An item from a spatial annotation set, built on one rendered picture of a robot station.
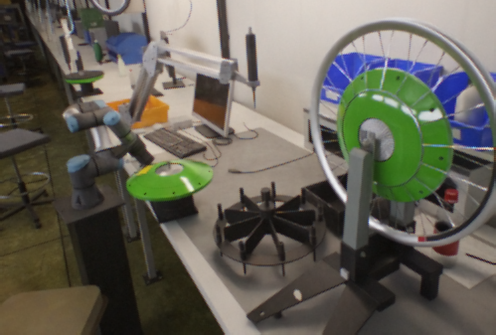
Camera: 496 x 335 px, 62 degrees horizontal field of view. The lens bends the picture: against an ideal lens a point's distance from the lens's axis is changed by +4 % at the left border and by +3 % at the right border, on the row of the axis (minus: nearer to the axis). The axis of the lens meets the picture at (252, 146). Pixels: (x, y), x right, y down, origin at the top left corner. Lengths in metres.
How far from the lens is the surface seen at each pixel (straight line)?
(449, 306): 1.22
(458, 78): 1.46
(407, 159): 0.92
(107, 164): 1.86
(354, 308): 1.04
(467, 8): 1.51
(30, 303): 1.87
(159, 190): 1.41
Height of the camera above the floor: 1.71
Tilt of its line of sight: 22 degrees down
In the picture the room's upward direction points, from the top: 4 degrees counter-clockwise
